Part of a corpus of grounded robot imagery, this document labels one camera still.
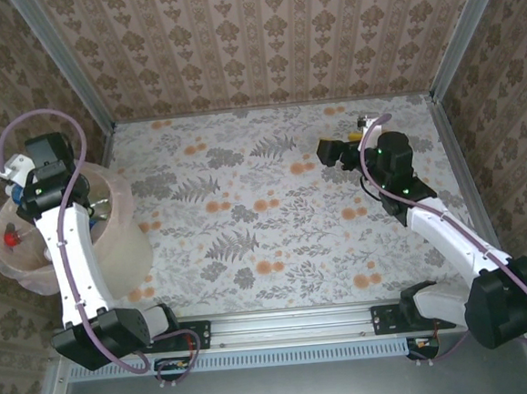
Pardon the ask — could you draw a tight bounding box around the grey slotted cable duct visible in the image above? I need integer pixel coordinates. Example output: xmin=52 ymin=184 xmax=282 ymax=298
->
xmin=68 ymin=338 xmax=412 ymax=383

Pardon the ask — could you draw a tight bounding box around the aluminium frame post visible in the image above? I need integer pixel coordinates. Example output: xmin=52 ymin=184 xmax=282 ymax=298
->
xmin=9 ymin=0 xmax=117 ymax=140
xmin=421 ymin=0 xmax=521 ymax=103

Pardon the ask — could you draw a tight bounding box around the right aluminium side rail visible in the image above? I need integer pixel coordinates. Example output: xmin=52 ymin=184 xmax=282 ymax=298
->
xmin=423 ymin=88 xmax=507 ymax=272

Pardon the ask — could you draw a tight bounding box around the cream plastic waste bin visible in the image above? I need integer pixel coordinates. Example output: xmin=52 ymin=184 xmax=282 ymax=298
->
xmin=0 ymin=156 xmax=157 ymax=301

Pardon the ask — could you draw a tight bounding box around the grey metal front panel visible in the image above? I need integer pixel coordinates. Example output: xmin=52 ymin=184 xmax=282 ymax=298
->
xmin=25 ymin=324 xmax=527 ymax=394

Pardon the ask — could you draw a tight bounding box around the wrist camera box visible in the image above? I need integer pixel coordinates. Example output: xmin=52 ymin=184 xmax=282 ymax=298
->
xmin=0 ymin=152 xmax=34 ymax=183
xmin=356 ymin=110 xmax=395 ymax=138

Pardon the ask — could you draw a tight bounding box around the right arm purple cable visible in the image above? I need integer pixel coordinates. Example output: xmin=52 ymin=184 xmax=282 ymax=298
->
xmin=356 ymin=101 xmax=527 ymax=371

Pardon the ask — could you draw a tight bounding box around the left aluminium frame post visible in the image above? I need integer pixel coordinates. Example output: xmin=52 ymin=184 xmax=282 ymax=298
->
xmin=9 ymin=0 xmax=117 ymax=140

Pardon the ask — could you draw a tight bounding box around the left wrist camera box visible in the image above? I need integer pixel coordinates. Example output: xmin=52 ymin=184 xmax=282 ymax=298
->
xmin=0 ymin=152 xmax=34 ymax=183

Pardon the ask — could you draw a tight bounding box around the left aluminium side rail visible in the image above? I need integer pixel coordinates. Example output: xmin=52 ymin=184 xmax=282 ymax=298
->
xmin=96 ymin=123 xmax=120 ymax=174

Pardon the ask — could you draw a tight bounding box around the right aluminium frame post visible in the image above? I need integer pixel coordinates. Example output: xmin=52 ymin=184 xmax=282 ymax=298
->
xmin=421 ymin=0 xmax=521 ymax=103

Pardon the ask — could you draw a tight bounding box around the aluminium side rail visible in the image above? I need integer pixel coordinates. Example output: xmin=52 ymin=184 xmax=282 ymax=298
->
xmin=423 ymin=88 xmax=507 ymax=272
xmin=96 ymin=123 xmax=120 ymax=174

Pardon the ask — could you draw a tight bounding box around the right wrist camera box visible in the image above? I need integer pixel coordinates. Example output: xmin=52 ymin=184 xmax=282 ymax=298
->
xmin=356 ymin=110 xmax=395 ymax=138

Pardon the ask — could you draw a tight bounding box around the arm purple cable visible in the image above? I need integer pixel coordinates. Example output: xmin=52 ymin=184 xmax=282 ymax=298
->
xmin=0 ymin=96 xmax=206 ymax=394
xmin=356 ymin=101 xmax=527 ymax=371

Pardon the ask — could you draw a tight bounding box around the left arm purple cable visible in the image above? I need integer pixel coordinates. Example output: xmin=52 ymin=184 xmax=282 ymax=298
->
xmin=0 ymin=96 xmax=206 ymax=394

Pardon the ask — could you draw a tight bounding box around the aluminium front rail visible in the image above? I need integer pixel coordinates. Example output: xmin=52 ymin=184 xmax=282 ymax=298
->
xmin=49 ymin=288 xmax=527 ymax=363

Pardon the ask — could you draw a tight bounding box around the clear bottle red cola label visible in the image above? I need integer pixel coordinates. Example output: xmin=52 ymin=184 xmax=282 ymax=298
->
xmin=1 ymin=226 xmax=38 ymax=249

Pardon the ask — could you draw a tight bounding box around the pink plastic-lined bin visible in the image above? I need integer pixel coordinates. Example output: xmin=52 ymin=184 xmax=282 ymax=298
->
xmin=0 ymin=154 xmax=157 ymax=302

